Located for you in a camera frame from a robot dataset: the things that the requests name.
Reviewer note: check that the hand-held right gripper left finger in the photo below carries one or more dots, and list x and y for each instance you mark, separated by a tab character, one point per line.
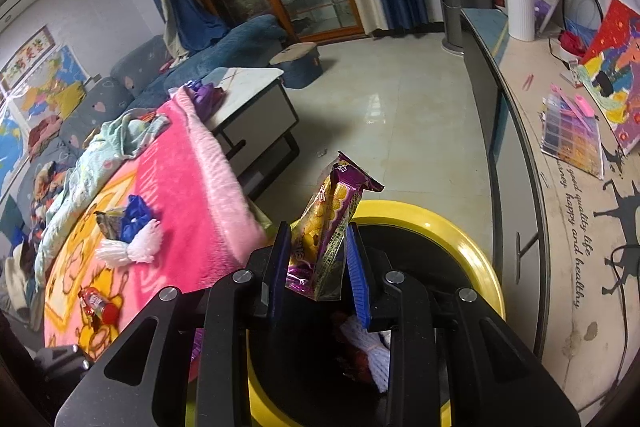
277	272

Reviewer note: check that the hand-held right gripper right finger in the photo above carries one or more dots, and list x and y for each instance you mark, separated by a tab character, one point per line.
359	277

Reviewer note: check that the purple yellow snack wrapper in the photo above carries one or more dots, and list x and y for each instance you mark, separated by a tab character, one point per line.
325	227

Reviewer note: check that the red candy tube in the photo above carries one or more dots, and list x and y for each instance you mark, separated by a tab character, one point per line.
97	304

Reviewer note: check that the dark golden snack wrapper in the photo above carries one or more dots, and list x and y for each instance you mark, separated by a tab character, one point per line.
110	222

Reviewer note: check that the blue purple snack wrapper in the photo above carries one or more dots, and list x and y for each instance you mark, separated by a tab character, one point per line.
134	214

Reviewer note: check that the pink printed blanket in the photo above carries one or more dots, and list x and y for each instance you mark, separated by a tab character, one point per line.
200	187

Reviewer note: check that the white coffee table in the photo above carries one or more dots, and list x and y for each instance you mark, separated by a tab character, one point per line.
255	117

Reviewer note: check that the colourful crumpled cloth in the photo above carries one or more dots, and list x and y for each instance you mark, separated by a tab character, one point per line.
47	187

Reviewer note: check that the purple plastic bag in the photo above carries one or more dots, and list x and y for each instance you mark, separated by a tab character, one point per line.
205	99

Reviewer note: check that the blue round stool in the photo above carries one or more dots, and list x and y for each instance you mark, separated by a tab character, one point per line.
300	69

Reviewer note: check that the light blue printed blanket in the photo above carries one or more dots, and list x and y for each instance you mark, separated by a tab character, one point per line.
115	137

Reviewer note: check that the world map poster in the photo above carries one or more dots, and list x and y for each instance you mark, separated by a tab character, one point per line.
10	152

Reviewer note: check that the pile of clothes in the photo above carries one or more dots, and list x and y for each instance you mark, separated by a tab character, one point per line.
45	132

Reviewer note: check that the television cabinet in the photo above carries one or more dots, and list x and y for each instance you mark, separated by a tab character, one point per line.
550	132

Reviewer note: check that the blue sofa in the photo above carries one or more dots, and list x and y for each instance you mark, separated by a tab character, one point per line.
145	62

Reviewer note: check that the clear bead organizer box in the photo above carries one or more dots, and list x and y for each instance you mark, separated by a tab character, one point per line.
572	137

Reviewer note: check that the country map poster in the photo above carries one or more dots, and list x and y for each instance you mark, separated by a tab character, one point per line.
50	82

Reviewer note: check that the white ribbed vase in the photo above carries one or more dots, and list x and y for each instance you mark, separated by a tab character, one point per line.
520	12

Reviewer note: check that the framed embroidery picture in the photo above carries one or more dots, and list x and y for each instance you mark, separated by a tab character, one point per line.
27	52

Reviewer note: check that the dark red cloth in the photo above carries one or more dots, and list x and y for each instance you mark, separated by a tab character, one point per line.
572	43

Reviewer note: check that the colourful painting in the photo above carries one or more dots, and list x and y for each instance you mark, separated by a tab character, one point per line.
615	57

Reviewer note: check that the black round hoop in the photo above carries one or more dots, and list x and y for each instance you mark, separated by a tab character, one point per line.
600	7

